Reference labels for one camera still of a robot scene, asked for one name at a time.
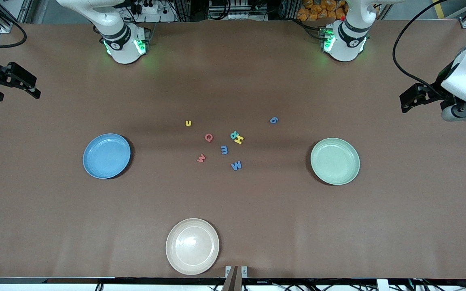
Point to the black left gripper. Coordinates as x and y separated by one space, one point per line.
436 94

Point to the yellow foam letter H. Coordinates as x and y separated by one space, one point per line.
238 139

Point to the teal foam letter R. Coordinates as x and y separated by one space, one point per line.
232 133

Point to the pink foam letter Q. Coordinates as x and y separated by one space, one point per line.
206 138

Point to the red foam lowercase w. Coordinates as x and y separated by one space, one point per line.
201 159

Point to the blue foam lowercase m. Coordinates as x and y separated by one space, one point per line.
224 150

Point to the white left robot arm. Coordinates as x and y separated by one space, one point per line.
348 46

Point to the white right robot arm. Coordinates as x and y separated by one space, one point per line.
121 48

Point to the pale green plate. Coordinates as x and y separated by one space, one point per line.
335 161

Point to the blue plate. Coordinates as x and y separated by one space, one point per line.
106 156

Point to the pile of orange objects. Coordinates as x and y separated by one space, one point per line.
316 10

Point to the white power strip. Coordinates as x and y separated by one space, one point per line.
156 16

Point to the blue foam digit 6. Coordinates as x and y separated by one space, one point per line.
270 120

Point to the blue foam uppercase W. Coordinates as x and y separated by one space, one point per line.
236 165

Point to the brown table cover sheet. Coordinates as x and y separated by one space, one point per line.
257 210

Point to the grey equipment rack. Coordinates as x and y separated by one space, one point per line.
237 12

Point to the beige plate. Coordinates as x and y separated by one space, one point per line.
192 246

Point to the grey metal camera bracket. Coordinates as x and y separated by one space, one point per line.
235 283

